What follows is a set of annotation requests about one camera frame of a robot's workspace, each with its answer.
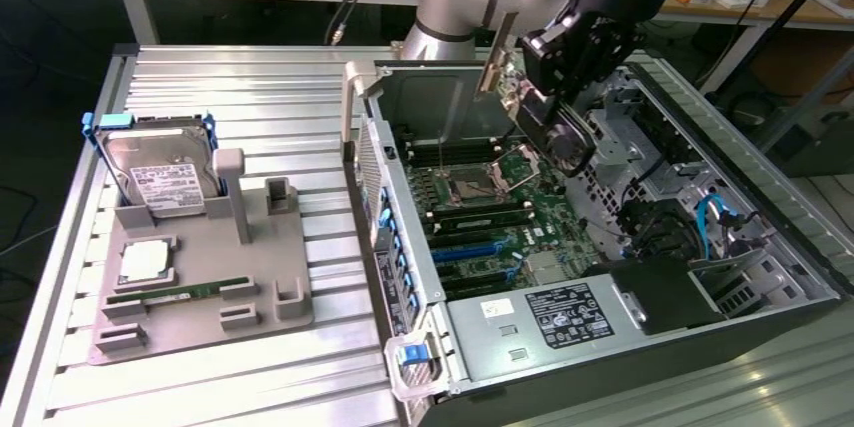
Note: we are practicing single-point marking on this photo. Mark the black graphics card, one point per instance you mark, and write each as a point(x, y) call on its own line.
point(567, 147)

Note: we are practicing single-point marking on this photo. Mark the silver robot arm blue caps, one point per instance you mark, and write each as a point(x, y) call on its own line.
point(454, 2)

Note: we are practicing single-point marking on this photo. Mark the cluttered wooden workbench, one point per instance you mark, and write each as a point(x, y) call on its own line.
point(734, 9)

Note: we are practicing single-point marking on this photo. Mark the metal disk bay cage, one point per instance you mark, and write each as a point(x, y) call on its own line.
point(621, 157)

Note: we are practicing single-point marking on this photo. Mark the metal socket cover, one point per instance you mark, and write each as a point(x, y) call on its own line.
point(519, 167)

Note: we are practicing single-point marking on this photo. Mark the thin locking lever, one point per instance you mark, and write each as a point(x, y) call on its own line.
point(441, 157)

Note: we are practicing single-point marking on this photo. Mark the CPU socket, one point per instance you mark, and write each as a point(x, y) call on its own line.
point(474, 187)

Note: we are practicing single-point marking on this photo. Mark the green motherboard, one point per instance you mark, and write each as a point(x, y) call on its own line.
point(547, 217)

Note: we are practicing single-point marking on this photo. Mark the black RAM stick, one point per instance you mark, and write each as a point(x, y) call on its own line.
point(481, 218)

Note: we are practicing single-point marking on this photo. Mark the black fan assembly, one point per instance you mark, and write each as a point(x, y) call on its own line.
point(657, 229)

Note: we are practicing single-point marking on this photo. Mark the silver chipset heat sink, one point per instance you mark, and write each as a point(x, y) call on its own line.
point(547, 268)

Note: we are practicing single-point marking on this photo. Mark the grey power supply unit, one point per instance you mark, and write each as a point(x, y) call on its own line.
point(481, 342)

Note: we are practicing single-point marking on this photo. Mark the open black PC case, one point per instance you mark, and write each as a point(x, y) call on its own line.
point(734, 337)

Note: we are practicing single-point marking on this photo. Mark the blue case latch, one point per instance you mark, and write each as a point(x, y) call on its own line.
point(411, 354)

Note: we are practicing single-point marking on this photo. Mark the hard disk blue carrier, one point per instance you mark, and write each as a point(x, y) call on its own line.
point(160, 167)

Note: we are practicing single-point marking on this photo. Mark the grey parts rack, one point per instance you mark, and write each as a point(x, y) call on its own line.
point(200, 257)

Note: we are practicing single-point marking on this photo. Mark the green RAM stick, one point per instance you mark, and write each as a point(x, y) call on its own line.
point(180, 293)

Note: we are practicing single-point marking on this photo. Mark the silver CPU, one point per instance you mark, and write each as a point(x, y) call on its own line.
point(146, 262)

